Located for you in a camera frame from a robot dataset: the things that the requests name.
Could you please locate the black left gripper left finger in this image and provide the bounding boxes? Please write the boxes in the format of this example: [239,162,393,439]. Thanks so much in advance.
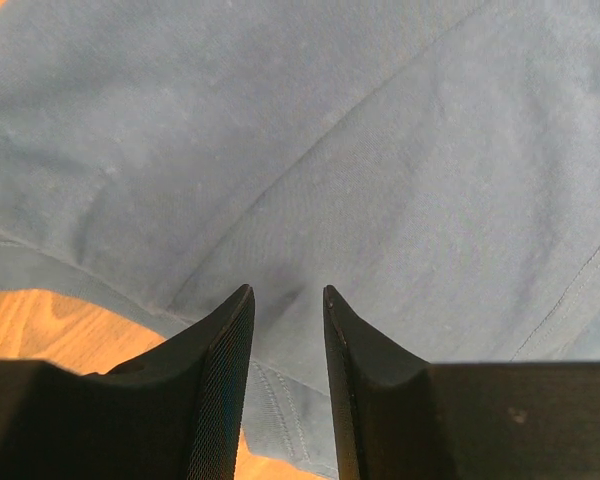
[0,285,255,479]

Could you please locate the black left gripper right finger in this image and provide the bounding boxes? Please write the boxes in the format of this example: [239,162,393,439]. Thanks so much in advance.
[323,286,600,479]

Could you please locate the blue grey t shirt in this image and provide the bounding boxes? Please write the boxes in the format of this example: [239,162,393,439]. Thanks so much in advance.
[0,1,600,478]

